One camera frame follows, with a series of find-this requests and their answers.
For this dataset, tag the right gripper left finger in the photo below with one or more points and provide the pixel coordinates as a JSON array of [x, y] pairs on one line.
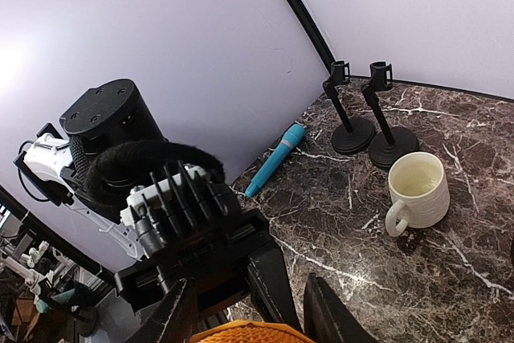
[[174, 319]]

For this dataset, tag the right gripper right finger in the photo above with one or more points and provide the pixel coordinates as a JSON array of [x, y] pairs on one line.
[[326, 318]]

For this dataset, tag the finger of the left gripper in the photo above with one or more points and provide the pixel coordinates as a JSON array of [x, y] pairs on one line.
[[269, 286], [511, 253]]

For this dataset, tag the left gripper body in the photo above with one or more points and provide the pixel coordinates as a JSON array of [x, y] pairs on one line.
[[191, 226]]

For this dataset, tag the orange toy microphone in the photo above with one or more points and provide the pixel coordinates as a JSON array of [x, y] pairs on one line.
[[251, 331]]

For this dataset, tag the blue toy microphone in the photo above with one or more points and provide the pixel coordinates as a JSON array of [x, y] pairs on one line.
[[275, 160]]

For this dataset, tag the black stand of orange microphone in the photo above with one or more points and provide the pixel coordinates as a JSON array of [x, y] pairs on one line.
[[391, 143]]

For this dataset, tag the black stand of blue microphone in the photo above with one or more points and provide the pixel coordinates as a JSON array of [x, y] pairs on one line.
[[354, 134]]

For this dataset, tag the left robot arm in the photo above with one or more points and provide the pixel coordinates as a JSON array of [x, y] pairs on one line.
[[451, 282]]

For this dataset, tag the cream ceramic mug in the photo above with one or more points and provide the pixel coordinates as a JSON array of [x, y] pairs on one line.
[[419, 193]]

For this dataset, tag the left black corner post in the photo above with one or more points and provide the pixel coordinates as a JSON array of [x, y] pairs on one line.
[[312, 31]]

